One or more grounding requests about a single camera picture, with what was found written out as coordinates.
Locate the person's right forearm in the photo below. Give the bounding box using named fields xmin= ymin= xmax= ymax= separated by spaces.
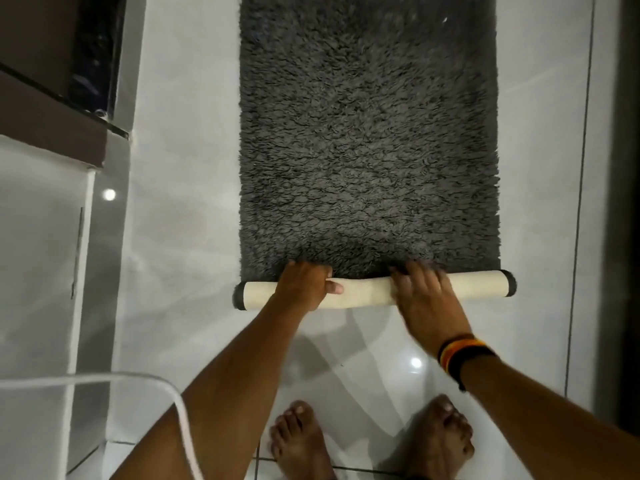
xmin=460 ymin=356 xmax=640 ymax=480

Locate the person's right hand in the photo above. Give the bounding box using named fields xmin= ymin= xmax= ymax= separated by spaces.
xmin=389 ymin=260 xmax=474 ymax=359

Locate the person's foot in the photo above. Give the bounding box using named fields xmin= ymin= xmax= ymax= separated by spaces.
xmin=269 ymin=401 xmax=337 ymax=480
xmin=406 ymin=394 xmax=475 ymax=480

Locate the person's left hand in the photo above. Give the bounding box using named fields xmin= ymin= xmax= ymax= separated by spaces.
xmin=274 ymin=260 xmax=345 ymax=313

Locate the person's right foot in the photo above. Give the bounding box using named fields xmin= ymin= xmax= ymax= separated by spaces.
xmin=406 ymin=394 xmax=475 ymax=480

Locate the grey shaggy floor mat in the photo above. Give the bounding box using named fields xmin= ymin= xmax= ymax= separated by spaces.
xmin=233 ymin=0 xmax=518 ymax=312

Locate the white cord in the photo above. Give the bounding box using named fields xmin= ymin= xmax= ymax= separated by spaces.
xmin=0 ymin=373 xmax=205 ymax=480

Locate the person's left foot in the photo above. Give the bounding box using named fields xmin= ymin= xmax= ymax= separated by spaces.
xmin=269 ymin=401 xmax=337 ymax=480

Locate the striped beaded wristband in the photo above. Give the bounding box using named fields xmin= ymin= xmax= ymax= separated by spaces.
xmin=437 ymin=335 xmax=499 ymax=393

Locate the person's left forearm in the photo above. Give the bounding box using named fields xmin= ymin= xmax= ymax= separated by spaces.
xmin=111 ymin=294 xmax=307 ymax=480

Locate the dark wooden cabinet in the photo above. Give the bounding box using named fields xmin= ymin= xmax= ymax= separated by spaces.
xmin=0 ymin=0 xmax=132 ymax=169

